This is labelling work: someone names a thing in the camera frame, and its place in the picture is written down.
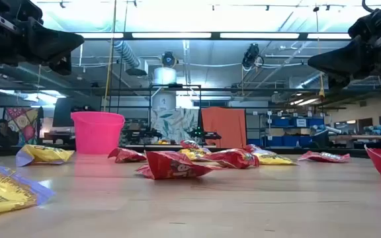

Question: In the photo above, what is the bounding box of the colourful patterned cloth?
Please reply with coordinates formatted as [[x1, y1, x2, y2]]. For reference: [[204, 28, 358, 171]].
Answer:
[[3, 106, 43, 146]]

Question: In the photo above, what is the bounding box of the black overhead light bar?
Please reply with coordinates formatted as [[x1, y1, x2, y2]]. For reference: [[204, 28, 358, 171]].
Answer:
[[76, 31, 353, 42]]

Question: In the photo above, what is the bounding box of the white cylindrical tank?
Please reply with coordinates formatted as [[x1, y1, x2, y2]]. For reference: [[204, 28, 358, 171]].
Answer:
[[152, 67, 178, 110]]

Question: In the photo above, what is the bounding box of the shelf with blue bins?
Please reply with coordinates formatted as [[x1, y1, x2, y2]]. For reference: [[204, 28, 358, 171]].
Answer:
[[255, 112, 326, 148]]

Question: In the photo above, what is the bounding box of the black monitor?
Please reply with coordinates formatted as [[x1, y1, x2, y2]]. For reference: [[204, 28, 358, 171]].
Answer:
[[52, 97, 103, 128]]

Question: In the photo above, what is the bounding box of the pink halloween bucket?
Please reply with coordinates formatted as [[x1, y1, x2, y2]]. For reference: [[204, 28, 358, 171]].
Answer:
[[70, 111, 126, 155]]

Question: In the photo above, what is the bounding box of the yellow hanging strap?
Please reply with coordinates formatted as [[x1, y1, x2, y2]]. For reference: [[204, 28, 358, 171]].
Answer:
[[103, 0, 118, 103]]

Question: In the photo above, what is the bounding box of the orange panel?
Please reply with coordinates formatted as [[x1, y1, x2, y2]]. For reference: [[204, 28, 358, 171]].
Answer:
[[200, 106, 248, 149]]

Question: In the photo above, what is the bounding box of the hanging cable reel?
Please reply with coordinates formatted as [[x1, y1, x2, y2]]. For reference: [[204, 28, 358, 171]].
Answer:
[[241, 42, 265, 71], [161, 51, 179, 69]]

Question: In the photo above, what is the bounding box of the yellow candy bag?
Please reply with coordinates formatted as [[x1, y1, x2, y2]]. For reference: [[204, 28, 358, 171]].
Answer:
[[249, 148, 299, 166], [179, 147, 213, 162], [0, 161, 56, 218], [15, 143, 75, 167]]

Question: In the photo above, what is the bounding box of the leaf patterned panel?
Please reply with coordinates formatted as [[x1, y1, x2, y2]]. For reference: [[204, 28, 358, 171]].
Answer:
[[150, 108, 200, 143]]

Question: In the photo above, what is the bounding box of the silver ventilation duct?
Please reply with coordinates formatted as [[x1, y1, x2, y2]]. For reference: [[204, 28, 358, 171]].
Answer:
[[112, 40, 142, 69]]

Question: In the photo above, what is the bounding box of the background wooden table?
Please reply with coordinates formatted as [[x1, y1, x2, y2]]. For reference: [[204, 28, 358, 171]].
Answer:
[[329, 133, 381, 142]]

